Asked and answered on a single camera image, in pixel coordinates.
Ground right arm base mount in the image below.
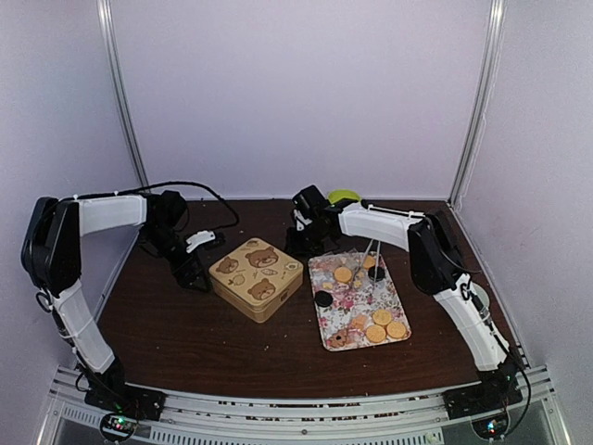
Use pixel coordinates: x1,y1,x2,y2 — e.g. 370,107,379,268
443,385,523,442

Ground aluminium frame post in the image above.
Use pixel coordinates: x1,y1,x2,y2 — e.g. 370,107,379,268
96,0,149,186
448,0,507,209

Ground round golden biscuit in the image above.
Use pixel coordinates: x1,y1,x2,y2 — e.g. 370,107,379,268
385,321,408,339
365,324,386,344

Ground gold cookie tin box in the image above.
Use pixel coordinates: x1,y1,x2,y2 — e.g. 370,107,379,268
212,269,303,324

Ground floral cookie tray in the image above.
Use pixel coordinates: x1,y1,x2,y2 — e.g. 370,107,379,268
308,249,412,352

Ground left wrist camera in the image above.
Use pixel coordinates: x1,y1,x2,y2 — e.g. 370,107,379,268
185,230,226,253

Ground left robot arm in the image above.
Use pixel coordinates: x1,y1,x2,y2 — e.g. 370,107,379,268
21,191,217,412

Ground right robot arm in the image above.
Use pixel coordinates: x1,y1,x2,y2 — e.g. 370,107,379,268
287,185,522,410

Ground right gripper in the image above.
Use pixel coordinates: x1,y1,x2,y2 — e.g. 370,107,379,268
284,222,332,257

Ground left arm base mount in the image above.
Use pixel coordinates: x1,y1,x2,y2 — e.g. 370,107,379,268
84,386,166,443

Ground left aluminium frame post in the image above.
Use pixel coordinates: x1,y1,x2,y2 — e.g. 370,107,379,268
96,0,149,186

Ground steel kitchen tongs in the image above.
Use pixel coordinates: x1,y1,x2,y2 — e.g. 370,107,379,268
349,239,381,286

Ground black sandwich cookie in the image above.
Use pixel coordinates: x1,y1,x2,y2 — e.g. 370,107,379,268
367,266,385,282
314,291,333,308

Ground pale ceramic bowl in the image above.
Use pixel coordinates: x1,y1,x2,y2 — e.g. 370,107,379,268
475,285,490,308

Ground green plastic bowl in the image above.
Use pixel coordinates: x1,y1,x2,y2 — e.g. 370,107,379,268
327,189,361,204

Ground silver tin lid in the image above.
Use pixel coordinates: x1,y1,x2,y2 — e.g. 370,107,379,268
208,237,304,324

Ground right aluminium frame post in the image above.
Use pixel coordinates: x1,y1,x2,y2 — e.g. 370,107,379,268
448,0,507,209

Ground front aluminium rail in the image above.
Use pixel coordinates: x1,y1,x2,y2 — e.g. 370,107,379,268
33,366,574,444

